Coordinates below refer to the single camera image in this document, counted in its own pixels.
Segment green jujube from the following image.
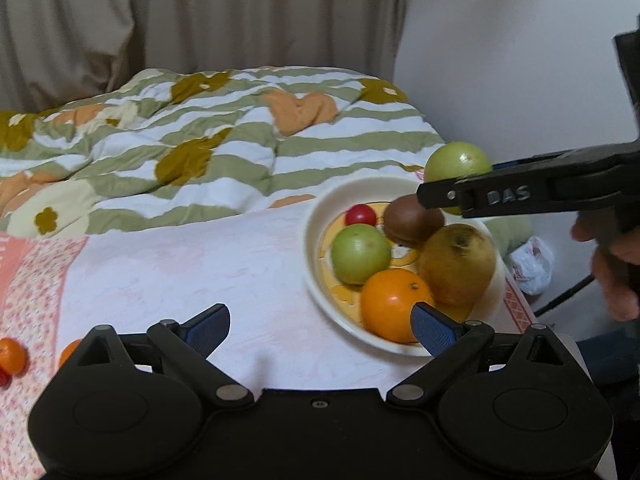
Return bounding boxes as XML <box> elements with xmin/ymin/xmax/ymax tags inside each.
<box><xmin>424</xmin><ymin>142</ymin><xmax>493</xmax><ymax>216</ymax></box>
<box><xmin>330</xmin><ymin>224</ymin><xmax>392</xmax><ymax>286</ymax></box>

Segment white plastic bag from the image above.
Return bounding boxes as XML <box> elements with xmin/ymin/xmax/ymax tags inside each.
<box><xmin>510</xmin><ymin>236</ymin><xmax>555</xmax><ymax>295</ymax></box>

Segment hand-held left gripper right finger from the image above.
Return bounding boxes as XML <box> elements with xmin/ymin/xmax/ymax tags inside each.
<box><xmin>386</xmin><ymin>302</ymin><xmax>576</xmax><ymax>407</ymax></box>

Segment pink floral tablecloth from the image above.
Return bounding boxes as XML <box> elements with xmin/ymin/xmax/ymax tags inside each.
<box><xmin>0</xmin><ymin>200</ymin><xmax>538</xmax><ymax>480</ymax></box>

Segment brown kiwi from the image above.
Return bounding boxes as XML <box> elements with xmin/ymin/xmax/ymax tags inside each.
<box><xmin>383</xmin><ymin>196</ymin><xmax>446</xmax><ymax>248</ymax></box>

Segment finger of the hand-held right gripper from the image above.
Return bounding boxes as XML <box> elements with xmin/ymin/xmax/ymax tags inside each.
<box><xmin>492</xmin><ymin>141</ymin><xmax>640</xmax><ymax>172</ymax></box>
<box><xmin>417</xmin><ymin>157</ymin><xmax>640</xmax><ymax>219</ymax></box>

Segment green striped floral blanket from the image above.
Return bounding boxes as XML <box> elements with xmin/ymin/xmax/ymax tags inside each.
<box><xmin>0</xmin><ymin>66</ymin><xmax>532</xmax><ymax>257</ymax></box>

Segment large orange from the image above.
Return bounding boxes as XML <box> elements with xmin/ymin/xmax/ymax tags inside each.
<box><xmin>360</xmin><ymin>268</ymin><xmax>436</xmax><ymax>344</ymax></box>
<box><xmin>58</xmin><ymin>338</ymin><xmax>83</xmax><ymax>368</ymax></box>

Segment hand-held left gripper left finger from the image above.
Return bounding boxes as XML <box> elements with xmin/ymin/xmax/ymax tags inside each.
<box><xmin>65</xmin><ymin>304</ymin><xmax>253</xmax><ymax>408</ymax></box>

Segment yellow pear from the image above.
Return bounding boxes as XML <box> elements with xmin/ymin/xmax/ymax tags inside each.
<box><xmin>417</xmin><ymin>224</ymin><xmax>497</xmax><ymax>307</ymax></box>

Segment cream plate with duck print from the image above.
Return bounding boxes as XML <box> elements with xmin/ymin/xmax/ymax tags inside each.
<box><xmin>302</xmin><ymin>176</ymin><xmax>506</xmax><ymax>357</ymax></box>

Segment small tangerine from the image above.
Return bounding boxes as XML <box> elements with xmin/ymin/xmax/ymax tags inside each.
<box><xmin>0</xmin><ymin>338</ymin><xmax>27</xmax><ymax>376</ymax></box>

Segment person's dark trousers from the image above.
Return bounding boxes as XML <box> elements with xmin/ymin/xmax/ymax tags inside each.
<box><xmin>575</xmin><ymin>322</ymin><xmax>640</xmax><ymax>386</ymax></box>

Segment person's right hand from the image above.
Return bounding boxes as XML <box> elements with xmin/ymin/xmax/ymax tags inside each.
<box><xmin>571</xmin><ymin>219</ymin><xmax>640</xmax><ymax>322</ymax></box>

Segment black cable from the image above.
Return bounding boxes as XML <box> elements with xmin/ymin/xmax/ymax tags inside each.
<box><xmin>532</xmin><ymin>275</ymin><xmax>596</xmax><ymax>317</ymax></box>

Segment beige curtain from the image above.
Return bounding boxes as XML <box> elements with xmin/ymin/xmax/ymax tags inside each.
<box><xmin>0</xmin><ymin>0</ymin><xmax>408</xmax><ymax>111</ymax></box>

